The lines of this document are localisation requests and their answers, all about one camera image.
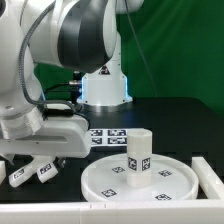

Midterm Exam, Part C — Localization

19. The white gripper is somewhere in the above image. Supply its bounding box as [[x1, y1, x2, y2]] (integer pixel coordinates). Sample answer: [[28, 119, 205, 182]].
[[0, 115, 91, 168]]

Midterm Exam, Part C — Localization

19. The white round table top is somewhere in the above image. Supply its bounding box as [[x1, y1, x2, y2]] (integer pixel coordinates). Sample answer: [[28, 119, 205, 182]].
[[81, 154, 199, 202]]

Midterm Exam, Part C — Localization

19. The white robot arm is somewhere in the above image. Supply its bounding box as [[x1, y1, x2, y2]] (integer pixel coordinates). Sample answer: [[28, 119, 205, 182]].
[[0, 0, 144, 158]]

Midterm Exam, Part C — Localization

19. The white block at left edge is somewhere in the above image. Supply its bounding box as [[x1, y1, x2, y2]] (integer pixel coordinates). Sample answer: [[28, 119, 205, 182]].
[[0, 161, 6, 185]]

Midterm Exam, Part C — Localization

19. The white marker sheet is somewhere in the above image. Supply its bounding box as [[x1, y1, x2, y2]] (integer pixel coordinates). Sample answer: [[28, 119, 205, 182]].
[[90, 128, 130, 147]]

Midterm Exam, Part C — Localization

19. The white L-shaped fence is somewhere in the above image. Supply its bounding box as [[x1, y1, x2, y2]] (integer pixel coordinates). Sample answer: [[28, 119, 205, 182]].
[[0, 157, 224, 224]]

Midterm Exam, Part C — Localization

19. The black cable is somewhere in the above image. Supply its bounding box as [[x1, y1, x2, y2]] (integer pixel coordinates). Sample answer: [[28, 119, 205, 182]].
[[43, 82, 83, 98]]

